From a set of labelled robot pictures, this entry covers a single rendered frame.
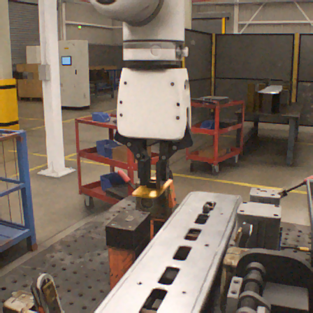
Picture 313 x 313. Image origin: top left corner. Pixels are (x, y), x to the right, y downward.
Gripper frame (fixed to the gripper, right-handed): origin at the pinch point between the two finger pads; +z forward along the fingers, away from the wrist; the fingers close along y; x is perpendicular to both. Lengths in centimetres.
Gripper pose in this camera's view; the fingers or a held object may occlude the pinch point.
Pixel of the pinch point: (153, 171)
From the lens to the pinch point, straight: 55.5
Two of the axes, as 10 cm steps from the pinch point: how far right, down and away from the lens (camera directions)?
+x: -3.1, 2.3, -9.2
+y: -9.5, -0.8, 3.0
